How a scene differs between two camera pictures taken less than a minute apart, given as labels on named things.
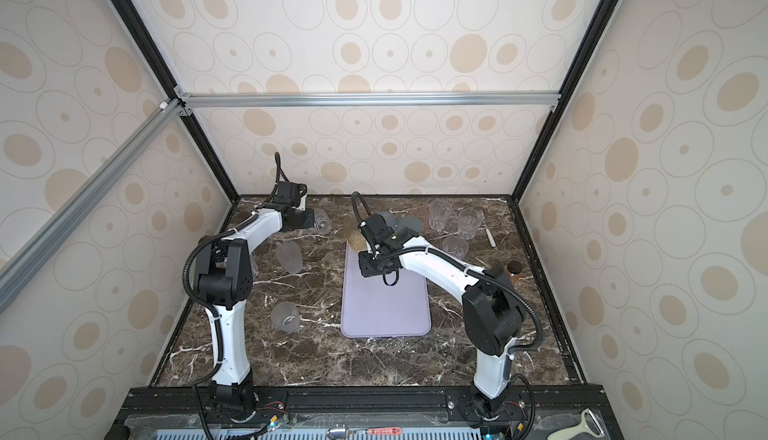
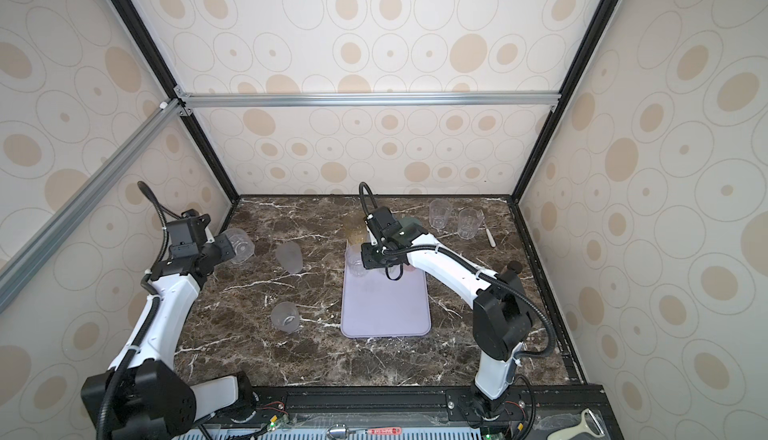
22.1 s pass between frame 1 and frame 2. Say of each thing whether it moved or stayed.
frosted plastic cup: stayed
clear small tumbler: moved
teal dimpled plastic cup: stayed
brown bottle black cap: stayed
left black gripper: moved
